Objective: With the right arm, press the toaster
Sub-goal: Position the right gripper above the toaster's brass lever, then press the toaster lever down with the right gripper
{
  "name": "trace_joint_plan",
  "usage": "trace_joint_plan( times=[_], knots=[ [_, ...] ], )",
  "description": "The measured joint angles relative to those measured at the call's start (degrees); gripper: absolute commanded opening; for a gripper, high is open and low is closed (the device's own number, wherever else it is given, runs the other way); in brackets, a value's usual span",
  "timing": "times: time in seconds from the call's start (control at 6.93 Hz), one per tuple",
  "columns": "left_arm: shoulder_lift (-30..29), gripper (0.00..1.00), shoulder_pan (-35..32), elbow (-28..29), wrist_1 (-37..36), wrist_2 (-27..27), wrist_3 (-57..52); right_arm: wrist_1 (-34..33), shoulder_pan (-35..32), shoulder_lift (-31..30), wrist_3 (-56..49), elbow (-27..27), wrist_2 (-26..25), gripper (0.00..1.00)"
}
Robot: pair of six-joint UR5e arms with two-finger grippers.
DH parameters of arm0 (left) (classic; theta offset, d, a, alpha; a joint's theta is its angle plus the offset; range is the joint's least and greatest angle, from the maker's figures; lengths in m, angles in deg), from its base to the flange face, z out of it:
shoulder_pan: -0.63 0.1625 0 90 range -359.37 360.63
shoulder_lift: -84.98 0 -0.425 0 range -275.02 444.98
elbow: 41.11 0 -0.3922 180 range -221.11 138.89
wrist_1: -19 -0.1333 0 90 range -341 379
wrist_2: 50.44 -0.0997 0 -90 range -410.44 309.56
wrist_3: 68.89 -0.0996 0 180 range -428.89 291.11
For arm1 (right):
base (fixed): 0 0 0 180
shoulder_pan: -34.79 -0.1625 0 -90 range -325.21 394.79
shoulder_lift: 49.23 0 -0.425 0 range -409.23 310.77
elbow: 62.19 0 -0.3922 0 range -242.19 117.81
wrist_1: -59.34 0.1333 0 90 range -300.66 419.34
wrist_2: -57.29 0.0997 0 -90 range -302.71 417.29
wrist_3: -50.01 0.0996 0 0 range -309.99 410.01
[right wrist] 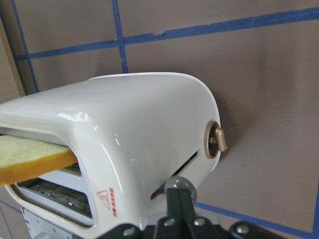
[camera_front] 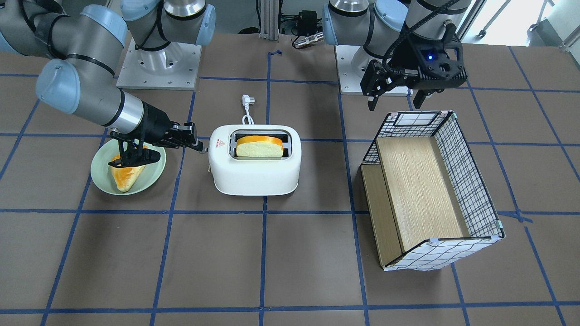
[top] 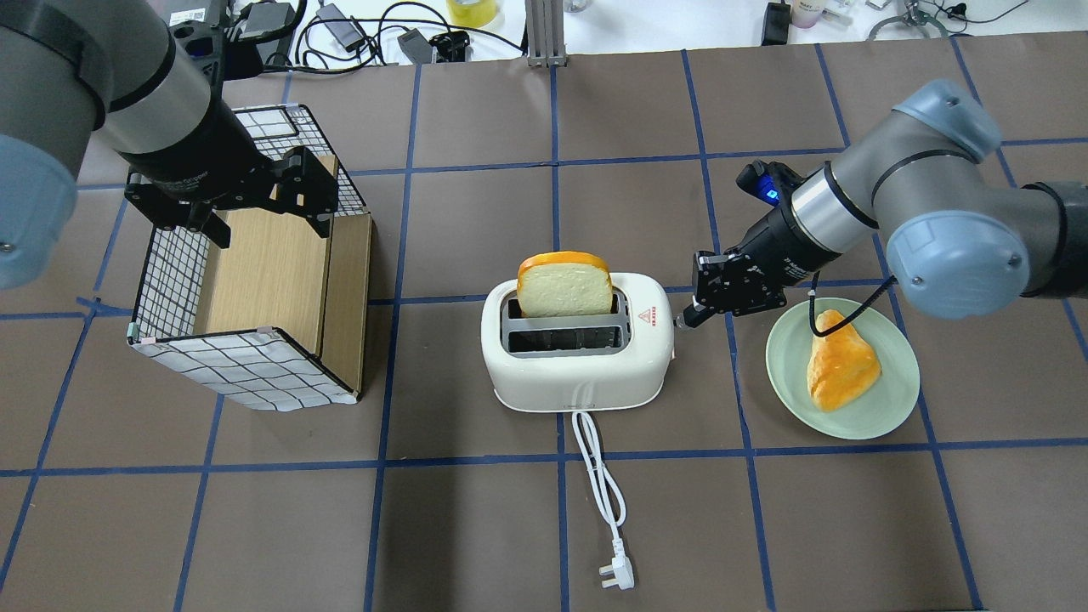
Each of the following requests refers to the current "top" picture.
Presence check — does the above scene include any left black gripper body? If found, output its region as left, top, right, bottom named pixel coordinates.
left=124, top=119, right=338, bottom=248

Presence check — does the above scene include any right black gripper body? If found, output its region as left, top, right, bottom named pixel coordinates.
left=693, top=161, right=821, bottom=317

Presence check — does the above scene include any white two-slot toaster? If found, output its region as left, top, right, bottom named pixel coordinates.
left=479, top=274, right=675, bottom=413

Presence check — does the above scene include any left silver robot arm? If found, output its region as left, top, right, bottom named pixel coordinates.
left=1, top=1, right=338, bottom=289

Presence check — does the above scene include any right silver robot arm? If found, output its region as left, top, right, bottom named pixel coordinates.
left=675, top=79, right=1087, bottom=329

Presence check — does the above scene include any golden triangular pastry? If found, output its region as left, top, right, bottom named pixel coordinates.
left=806, top=325, right=882, bottom=413

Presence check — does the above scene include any toast bread slice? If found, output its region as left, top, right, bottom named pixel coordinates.
left=517, top=250, right=614, bottom=318

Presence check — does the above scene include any light green plate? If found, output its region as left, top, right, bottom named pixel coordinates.
left=765, top=298, right=920, bottom=440

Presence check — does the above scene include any black power adapter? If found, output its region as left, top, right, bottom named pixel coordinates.
left=759, top=1, right=791, bottom=47

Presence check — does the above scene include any yellow tape roll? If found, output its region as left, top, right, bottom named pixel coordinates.
left=446, top=0, right=500, bottom=30

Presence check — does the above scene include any wire basket with wooden shelf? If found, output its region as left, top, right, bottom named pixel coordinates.
left=126, top=105, right=373, bottom=411

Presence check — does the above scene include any aluminium frame post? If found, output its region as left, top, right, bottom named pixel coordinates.
left=524, top=0, right=568, bottom=68

